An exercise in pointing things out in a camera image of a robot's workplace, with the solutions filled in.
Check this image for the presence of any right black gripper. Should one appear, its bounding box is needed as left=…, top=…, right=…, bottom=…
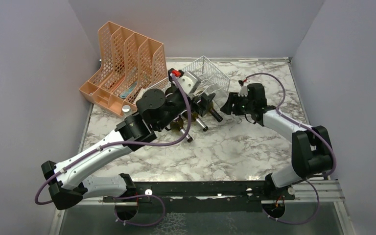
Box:
left=221, top=92, right=255, bottom=116

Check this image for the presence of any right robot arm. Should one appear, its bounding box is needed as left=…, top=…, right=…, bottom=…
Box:
left=220, top=83, right=334, bottom=199

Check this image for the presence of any purple cable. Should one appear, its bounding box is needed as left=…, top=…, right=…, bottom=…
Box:
left=34, top=73, right=193, bottom=206
left=243, top=72, right=338, bottom=179

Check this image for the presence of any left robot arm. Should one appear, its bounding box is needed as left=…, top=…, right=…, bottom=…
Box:
left=41, top=86, right=215, bottom=210

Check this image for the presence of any white wire wine rack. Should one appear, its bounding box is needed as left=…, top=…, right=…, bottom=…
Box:
left=149, top=56, right=230, bottom=101

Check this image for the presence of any black metal base rail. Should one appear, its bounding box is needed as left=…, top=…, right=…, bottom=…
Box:
left=58, top=180, right=344, bottom=215

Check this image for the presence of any clear glass bottle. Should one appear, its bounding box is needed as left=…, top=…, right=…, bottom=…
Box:
left=218, top=111, right=243, bottom=125
left=122, top=105, right=132, bottom=116

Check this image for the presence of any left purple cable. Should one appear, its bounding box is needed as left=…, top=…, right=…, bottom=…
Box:
left=34, top=73, right=193, bottom=206

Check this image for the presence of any orange plastic file organizer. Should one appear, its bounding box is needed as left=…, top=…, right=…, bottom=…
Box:
left=79, top=21, right=167, bottom=117

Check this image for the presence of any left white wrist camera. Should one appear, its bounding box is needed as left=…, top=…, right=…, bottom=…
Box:
left=168, top=69, right=202, bottom=95

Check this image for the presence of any green wine bottle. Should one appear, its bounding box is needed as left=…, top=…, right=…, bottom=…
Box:
left=206, top=101, right=223, bottom=122
left=170, top=117, right=193, bottom=143
left=182, top=111, right=209, bottom=132

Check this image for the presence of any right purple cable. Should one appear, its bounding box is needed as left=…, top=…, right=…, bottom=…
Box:
left=243, top=72, right=338, bottom=179

